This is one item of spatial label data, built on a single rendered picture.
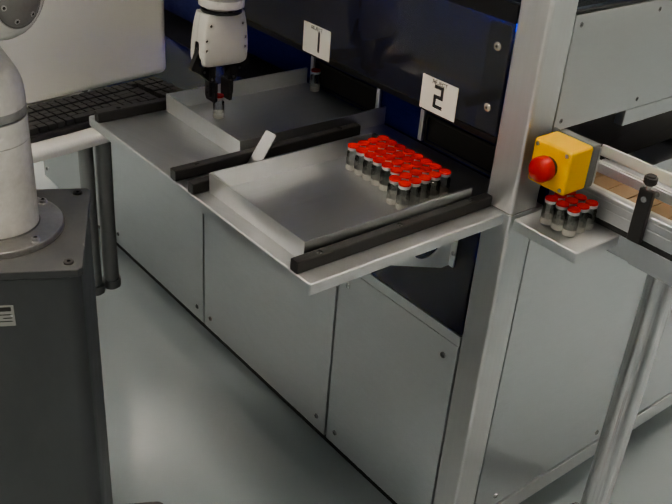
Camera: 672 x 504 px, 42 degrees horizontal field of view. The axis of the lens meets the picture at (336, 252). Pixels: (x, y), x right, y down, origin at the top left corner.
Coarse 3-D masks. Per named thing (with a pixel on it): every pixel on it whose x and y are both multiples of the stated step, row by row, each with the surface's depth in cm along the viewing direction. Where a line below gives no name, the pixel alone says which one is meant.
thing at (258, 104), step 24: (288, 72) 187; (168, 96) 170; (192, 96) 174; (240, 96) 181; (264, 96) 182; (288, 96) 183; (312, 96) 184; (192, 120) 165; (216, 120) 169; (240, 120) 170; (264, 120) 171; (288, 120) 172; (312, 120) 173; (336, 120) 166; (360, 120) 170; (384, 120) 174; (240, 144) 154
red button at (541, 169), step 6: (540, 156) 132; (546, 156) 132; (534, 162) 132; (540, 162) 131; (546, 162) 131; (552, 162) 132; (528, 168) 134; (534, 168) 132; (540, 168) 131; (546, 168) 131; (552, 168) 131; (534, 174) 133; (540, 174) 132; (546, 174) 131; (552, 174) 132; (534, 180) 133; (540, 180) 132; (546, 180) 132
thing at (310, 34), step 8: (304, 24) 173; (312, 24) 171; (304, 32) 174; (312, 32) 172; (320, 32) 170; (328, 32) 168; (304, 40) 174; (312, 40) 172; (320, 40) 170; (328, 40) 168; (304, 48) 175; (312, 48) 173; (320, 48) 171; (328, 48) 169; (320, 56) 172; (328, 56) 170
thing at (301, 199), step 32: (288, 160) 151; (320, 160) 156; (224, 192) 140; (256, 192) 145; (288, 192) 145; (320, 192) 146; (352, 192) 147; (384, 192) 148; (256, 224) 135; (288, 224) 136; (320, 224) 137; (352, 224) 138; (384, 224) 134
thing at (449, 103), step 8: (424, 80) 151; (432, 80) 149; (440, 80) 148; (424, 88) 151; (432, 88) 150; (448, 88) 147; (456, 88) 145; (424, 96) 152; (432, 96) 150; (448, 96) 147; (456, 96) 146; (424, 104) 152; (440, 104) 149; (448, 104) 148; (456, 104) 146; (440, 112) 150; (448, 112) 148
